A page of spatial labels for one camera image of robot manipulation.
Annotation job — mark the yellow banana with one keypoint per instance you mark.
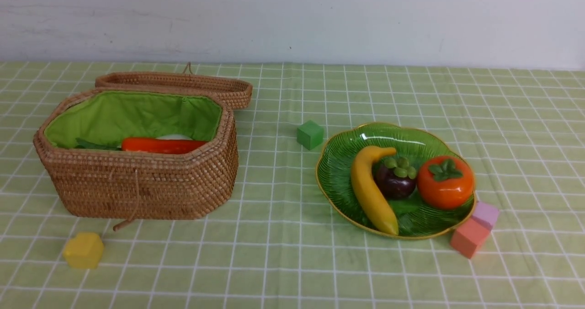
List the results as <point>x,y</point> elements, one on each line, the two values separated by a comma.
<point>369,196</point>

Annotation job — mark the dark purple mangosteen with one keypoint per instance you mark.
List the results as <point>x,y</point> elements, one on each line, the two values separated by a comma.
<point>396,177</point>

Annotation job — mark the white radish with green leaves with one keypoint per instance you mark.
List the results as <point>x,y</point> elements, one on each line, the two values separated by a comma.
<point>174,137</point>

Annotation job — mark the orange carrot with green leaves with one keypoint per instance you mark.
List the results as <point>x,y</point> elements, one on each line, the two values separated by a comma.
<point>147,145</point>

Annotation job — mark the orange persimmon with green leaf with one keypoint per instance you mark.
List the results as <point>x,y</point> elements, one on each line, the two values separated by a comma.
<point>445,182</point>

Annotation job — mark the green wooden cube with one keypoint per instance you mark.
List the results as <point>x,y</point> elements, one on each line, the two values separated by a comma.
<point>310,134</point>

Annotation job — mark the woven wicker basket lid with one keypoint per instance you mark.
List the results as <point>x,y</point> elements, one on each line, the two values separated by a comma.
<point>234,92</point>

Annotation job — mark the woven wicker basket green lining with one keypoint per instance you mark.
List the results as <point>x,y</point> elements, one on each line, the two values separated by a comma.
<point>138,185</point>

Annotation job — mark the pink wooden cube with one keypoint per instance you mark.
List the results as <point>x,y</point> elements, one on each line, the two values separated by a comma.
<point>469,237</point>

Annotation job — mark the lilac wooden cube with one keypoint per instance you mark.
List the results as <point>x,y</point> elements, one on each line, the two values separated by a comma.
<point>486,215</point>

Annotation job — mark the yellow hexagonal block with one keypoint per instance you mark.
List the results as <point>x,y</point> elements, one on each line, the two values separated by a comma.
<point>84,251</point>

